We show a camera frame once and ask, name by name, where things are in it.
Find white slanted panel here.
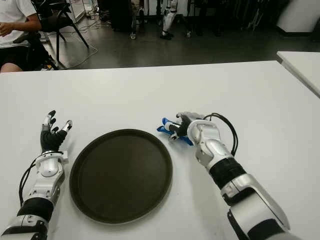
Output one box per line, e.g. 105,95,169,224
275,0,320,33

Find white side table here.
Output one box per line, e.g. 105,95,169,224
276,51,320,98

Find small white wrist camera box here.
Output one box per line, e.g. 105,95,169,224
59,150,70,164

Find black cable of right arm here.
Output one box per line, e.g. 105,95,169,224
203,112,238,157

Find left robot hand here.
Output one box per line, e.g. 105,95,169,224
39,109,74,153

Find blue Oreo packet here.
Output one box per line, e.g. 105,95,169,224
156,117,194,146

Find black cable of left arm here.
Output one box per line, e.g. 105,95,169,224
18,159,41,203

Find black folding chair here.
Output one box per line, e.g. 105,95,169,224
32,0,90,63

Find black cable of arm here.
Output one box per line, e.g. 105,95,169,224
203,112,238,157
18,159,41,203

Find seated person in white shirt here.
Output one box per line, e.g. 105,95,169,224
0,0,42,73

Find folded metal stands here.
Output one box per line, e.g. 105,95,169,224
241,0,266,32

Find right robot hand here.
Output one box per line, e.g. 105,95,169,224
168,111,208,142

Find round dark brown tray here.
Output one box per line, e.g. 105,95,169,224
69,128,174,224

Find white humanoid robot on gantry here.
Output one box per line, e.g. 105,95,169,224
159,0,180,40

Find white cable on floor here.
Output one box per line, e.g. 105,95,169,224
59,14,111,70

